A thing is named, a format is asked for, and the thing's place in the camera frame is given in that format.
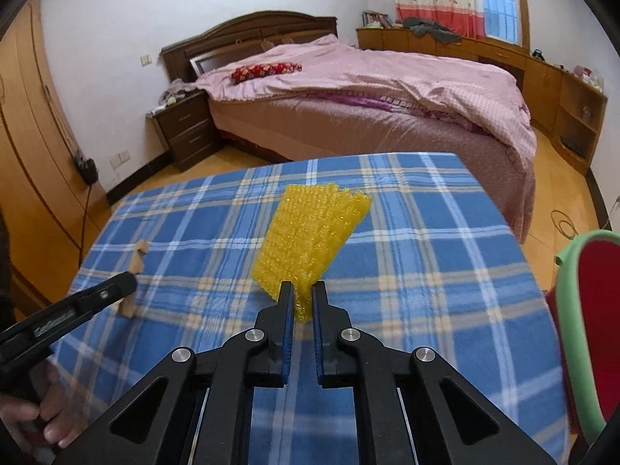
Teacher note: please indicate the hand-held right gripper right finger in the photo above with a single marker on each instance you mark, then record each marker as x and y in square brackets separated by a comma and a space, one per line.
[317, 339]

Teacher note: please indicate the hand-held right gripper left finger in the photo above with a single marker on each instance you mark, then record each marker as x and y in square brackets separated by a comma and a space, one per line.
[289, 339]

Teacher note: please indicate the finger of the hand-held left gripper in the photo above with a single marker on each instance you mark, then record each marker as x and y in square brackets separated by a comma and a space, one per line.
[101, 295]

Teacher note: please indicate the small wooden piece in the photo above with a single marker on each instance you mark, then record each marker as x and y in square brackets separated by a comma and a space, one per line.
[138, 256]

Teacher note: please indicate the yellow foam net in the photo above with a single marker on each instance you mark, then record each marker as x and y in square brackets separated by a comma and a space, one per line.
[310, 232]

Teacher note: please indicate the green-rimmed red bin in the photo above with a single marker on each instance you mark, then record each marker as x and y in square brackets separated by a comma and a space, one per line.
[596, 310]

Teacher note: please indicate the person's left hand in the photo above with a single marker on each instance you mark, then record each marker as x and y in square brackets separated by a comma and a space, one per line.
[58, 421]

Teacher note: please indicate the black power adapter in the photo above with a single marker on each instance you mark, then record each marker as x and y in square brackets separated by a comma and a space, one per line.
[86, 167]

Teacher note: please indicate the light wooden wardrobe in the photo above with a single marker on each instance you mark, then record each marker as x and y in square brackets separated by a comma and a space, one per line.
[29, 131]

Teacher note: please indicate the dark wooden nightstand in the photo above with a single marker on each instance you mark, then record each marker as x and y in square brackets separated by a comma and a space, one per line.
[189, 126]

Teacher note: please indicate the pile of grey cloths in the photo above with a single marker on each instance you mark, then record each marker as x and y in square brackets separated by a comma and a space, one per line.
[177, 91]

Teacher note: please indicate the red floral pillow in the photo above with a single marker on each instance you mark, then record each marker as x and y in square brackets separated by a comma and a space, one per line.
[264, 70]

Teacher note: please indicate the pink quilt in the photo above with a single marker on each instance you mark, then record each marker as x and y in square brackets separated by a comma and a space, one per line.
[387, 77]

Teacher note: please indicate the dark wooden bed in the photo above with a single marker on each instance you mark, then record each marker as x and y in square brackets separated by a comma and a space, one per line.
[252, 29]

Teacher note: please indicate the row of books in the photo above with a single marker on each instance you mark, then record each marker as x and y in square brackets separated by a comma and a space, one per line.
[378, 19]

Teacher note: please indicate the grey crumpled clothes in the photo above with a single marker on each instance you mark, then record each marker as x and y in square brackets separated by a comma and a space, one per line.
[431, 29]

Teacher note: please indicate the long wooden cabinet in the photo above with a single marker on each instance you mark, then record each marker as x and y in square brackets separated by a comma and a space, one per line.
[542, 82]

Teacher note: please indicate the small black object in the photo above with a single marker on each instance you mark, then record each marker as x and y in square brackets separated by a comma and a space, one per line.
[538, 53]

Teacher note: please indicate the white and pink jars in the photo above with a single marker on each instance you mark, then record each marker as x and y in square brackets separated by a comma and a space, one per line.
[588, 76]

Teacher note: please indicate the wooden framed window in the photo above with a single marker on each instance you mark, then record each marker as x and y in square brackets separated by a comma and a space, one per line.
[499, 5]

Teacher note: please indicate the double wall socket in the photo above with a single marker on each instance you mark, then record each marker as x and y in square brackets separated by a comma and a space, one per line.
[120, 158]

